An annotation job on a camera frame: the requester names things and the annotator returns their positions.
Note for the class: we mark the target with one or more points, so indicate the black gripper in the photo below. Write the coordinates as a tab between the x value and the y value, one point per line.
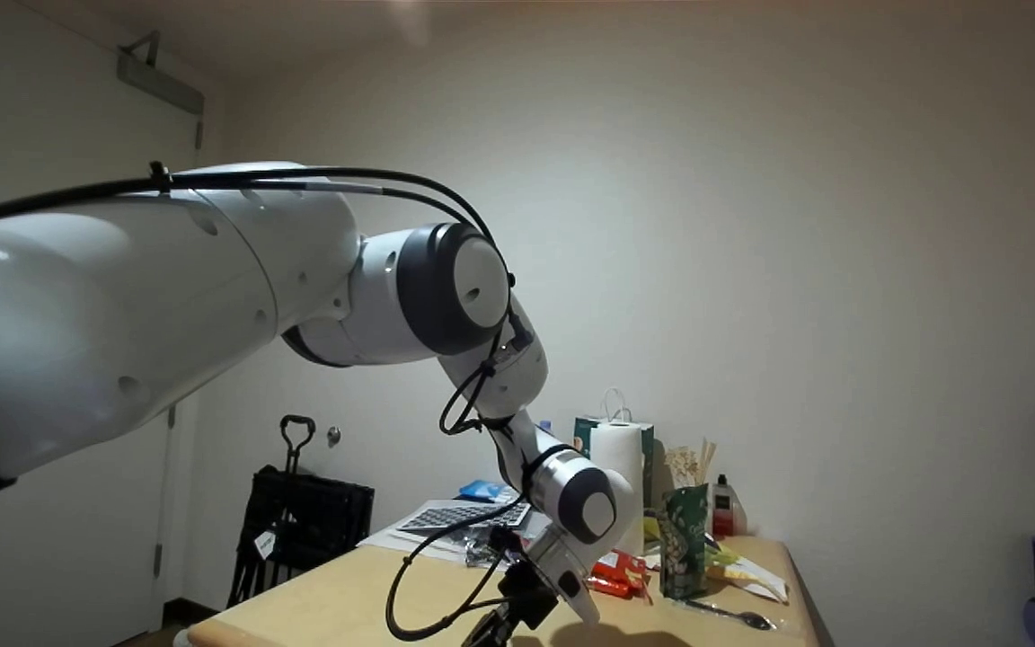
487	632

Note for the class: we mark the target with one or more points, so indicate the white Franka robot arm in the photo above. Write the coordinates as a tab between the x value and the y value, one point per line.
124	311

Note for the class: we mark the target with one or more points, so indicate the black white keyboard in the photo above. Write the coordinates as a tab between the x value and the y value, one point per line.
448	519

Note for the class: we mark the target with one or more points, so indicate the blue tissue pack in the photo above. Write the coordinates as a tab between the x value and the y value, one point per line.
482	489

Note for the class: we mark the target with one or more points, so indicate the red snack packet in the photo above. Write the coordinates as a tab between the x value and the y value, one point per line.
623	578

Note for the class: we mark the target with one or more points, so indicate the white paper towel roll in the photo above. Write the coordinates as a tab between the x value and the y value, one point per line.
627	462

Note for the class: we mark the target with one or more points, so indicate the metal spoon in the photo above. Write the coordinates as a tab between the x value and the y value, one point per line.
735	615

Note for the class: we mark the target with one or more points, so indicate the wooden sticks bundle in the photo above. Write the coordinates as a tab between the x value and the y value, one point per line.
691	465

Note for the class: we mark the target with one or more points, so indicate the white plastic wrapper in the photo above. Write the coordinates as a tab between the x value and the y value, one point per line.
760	580

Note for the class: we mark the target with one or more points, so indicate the grey door closer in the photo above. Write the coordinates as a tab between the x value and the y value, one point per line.
160	83

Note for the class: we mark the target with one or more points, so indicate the white door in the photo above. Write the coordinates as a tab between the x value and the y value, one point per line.
63	132

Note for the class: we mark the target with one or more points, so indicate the small wall hook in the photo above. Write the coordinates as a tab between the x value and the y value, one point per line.
332	438

